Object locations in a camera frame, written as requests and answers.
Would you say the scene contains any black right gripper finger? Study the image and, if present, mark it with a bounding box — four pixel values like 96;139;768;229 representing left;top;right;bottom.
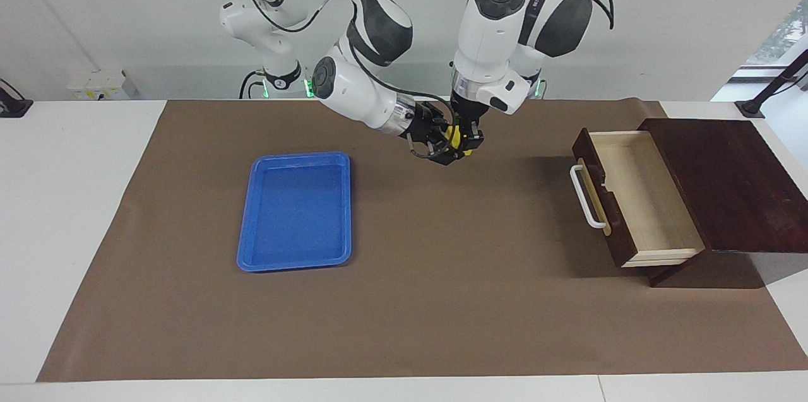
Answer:
410;136;466;167
433;105;456;138

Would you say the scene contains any yellow cube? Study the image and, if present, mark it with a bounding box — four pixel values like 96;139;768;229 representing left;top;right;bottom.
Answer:
445;126;473;157

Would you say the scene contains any wooden drawer with white handle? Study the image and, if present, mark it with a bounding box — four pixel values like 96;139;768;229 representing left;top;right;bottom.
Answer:
570;127;708;268

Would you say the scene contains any brown table mat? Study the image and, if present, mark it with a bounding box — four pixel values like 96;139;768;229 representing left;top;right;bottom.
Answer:
37;97;808;382

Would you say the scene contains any blue plastic tray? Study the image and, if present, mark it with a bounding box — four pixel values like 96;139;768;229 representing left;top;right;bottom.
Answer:
237;151;352;273

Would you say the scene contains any dark wooden cabinet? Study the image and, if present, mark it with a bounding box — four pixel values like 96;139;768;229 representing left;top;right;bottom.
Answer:
638;118;808;289

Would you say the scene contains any black angled stand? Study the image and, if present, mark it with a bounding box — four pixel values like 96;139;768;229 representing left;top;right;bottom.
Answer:
735;49;808;119

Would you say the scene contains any black table clamp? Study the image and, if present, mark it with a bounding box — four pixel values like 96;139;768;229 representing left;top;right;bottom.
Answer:
0;78;33;119

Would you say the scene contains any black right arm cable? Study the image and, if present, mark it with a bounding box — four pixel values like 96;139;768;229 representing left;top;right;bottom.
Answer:
347;36;456;160

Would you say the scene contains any black right base cable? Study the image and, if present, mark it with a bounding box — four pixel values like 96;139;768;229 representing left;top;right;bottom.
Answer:
238;71;264;100

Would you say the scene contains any white wall socket box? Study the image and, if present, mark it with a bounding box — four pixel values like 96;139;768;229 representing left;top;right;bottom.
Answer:
68;71;137;101

